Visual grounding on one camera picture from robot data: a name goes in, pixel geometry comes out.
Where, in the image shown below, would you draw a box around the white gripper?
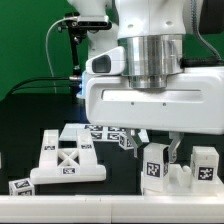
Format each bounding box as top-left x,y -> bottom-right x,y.
85,67 -> 224,163

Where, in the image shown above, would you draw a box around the black cables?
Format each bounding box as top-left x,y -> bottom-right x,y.
4,75 -> 83,98

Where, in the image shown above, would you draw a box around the white chair seat part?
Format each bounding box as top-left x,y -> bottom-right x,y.
140,164 -> 224,196

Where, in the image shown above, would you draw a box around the white base tag plate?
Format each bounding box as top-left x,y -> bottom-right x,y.
58,123 -> 150,144

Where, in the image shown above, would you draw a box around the white chair backrest part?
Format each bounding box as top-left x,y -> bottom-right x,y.
30,129 -> 106,185

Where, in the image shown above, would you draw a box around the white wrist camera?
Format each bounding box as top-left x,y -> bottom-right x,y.
86,46 -> 126,75

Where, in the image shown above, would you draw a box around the white L-shaped border wall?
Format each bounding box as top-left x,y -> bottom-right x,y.
0,184 -> 224,224

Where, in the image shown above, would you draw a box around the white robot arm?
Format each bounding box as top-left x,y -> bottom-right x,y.
68,0 -> 224,161

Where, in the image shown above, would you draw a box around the grey camera cable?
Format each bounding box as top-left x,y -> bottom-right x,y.
44,17 -> 80,95

